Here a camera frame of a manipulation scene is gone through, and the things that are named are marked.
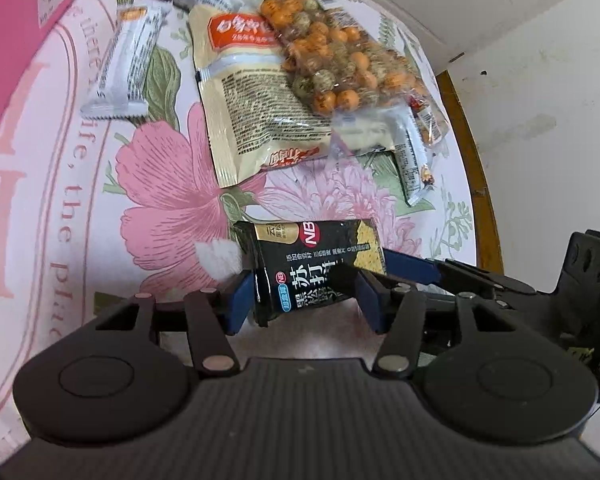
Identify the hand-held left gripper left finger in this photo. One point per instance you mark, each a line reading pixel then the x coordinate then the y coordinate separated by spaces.
pixel 240 300

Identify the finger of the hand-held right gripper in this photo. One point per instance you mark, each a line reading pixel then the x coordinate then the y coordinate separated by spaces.
pixel 410 266

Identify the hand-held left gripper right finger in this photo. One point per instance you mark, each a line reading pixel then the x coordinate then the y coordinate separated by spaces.
pixel 370 302

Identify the black cracker packet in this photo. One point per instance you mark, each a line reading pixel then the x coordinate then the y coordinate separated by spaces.
pixel 300 260

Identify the pink cardboard box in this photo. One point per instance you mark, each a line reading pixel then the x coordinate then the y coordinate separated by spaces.
pixel 10 35

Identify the floral blanket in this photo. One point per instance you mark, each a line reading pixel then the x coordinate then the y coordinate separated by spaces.
pixel 155 185

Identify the clear plastic snack packet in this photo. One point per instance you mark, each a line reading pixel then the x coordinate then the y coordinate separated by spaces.
pixel 365 130

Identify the beige snack packet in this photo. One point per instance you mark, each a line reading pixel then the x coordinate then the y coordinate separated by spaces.
pixel 240 110

